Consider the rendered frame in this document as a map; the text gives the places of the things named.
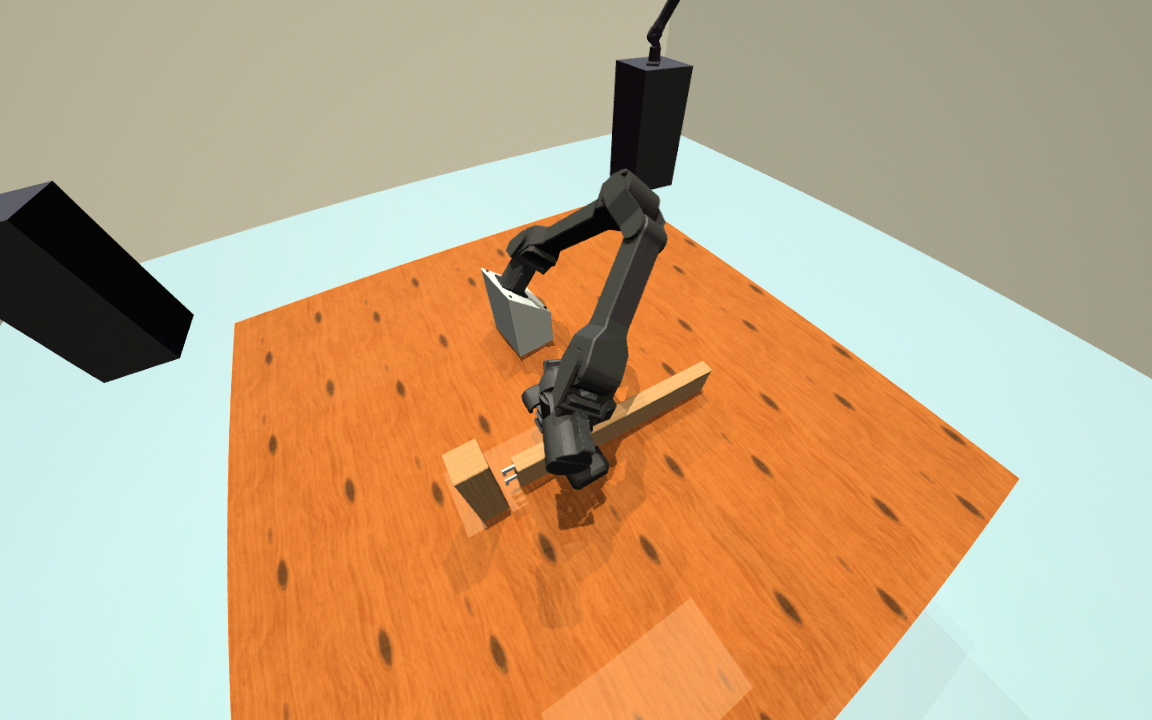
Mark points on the wooden post with slot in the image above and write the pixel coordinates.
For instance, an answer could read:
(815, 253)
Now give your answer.
(473, 478)

